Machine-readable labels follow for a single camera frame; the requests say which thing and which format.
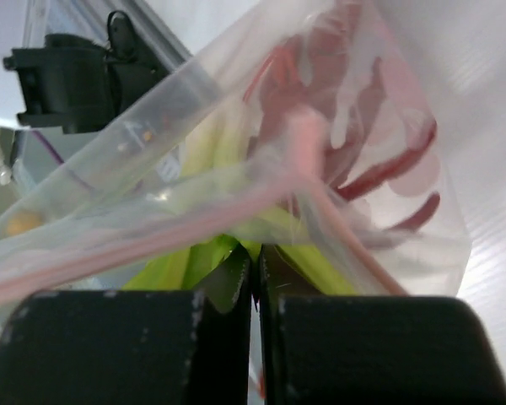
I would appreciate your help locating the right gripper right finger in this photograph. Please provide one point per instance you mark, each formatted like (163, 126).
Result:
(343, 349)

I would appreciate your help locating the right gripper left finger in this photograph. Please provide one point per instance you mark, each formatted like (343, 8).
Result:
(132, 347)

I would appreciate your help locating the clear pink-dotted zip bag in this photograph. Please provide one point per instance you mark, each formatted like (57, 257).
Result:
(121, 200)

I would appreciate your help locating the red toy lobster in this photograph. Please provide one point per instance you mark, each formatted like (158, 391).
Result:
(342, 59)

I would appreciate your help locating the green white celery stalk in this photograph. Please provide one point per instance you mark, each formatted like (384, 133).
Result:
(219, 141)

